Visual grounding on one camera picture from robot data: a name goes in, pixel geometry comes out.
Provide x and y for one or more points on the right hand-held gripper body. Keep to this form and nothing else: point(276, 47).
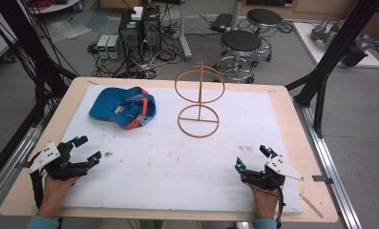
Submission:
point(271, 173)

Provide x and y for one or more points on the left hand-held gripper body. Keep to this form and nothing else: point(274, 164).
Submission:
point(50, 159)

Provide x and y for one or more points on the person's right hand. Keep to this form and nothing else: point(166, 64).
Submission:
point(265, 202)

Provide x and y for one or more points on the person's left hand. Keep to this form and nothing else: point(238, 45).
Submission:
point(55, 194)

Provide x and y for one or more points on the thin wooden stick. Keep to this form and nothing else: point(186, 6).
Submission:
point(311, 206)

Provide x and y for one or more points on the white foam mat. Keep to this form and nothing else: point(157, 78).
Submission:
point(177, 165)

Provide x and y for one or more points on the grey bench power supply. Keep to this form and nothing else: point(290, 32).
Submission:
point(102, 46)
point(114, 47)

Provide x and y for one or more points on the black round stool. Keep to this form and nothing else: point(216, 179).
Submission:
point(241, 47)
point(264, 19)

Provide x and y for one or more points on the black computer tower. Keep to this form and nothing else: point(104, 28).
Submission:
point(151, 30)
point(130, 33)

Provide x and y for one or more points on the white floor board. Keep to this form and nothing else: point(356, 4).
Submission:
point(336, 47)

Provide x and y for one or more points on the black flat device on floor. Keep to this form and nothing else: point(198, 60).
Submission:
point(221, 21)

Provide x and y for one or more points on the white box on computer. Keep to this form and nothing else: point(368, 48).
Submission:
point(137, 13)

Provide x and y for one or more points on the grey metal table leg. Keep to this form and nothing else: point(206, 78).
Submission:
point(184, 31)

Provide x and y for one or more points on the aluminium rail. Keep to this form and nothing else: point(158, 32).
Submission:
point(328, 165)
point(5, 165)

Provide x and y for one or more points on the grey metal bracket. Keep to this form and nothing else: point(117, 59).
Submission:
point(322, 179)

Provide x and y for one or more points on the black metal frame post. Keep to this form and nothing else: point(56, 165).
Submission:
point(25, 47)
point(333, 54)

